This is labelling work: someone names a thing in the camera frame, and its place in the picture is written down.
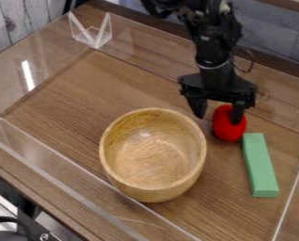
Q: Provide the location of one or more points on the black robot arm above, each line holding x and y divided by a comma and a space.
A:
216, 32

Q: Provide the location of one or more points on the wooden bowl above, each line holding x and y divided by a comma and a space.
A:
153, 151

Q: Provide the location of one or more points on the green rectangular block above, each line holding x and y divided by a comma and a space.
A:
264, 182

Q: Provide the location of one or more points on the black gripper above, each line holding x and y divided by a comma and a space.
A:
218, 84

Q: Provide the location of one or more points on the red strawberry toy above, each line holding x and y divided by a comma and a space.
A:
225, 130

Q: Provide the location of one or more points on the black clamp mount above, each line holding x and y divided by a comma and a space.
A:
33, 229

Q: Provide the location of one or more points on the clear acrylic tray enclosure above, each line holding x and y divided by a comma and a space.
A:
65, 90

